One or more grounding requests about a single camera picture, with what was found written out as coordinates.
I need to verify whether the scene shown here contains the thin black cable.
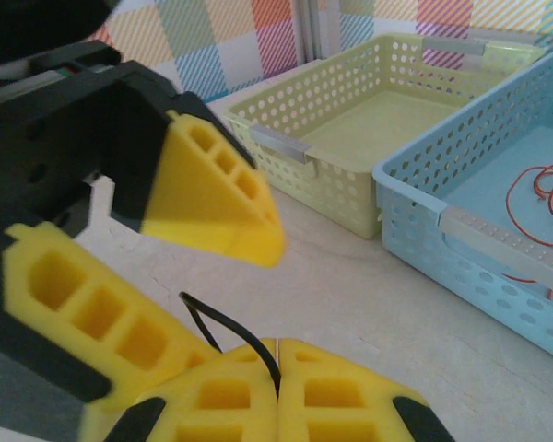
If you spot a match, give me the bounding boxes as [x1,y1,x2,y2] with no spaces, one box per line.
[178,292,281,397]

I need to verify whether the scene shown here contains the orange cable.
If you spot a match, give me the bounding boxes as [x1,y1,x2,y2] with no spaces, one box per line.
[501,160,553,286]

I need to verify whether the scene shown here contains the blue perforated plastic basket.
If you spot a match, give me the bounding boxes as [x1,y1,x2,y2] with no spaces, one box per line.
[371,48,553,374]

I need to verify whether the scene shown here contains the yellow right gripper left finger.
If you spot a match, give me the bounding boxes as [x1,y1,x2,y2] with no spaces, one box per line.
[80,338,278,442]

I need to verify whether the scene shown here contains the green perforated plastic basket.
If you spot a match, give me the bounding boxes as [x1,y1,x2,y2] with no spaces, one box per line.
[225,34,547,240]

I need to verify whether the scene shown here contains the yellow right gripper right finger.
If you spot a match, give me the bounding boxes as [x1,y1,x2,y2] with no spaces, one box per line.
[278,338,455,442]

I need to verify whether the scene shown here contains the aluminium frame post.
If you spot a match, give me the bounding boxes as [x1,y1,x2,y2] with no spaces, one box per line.
[294,0,343,64]

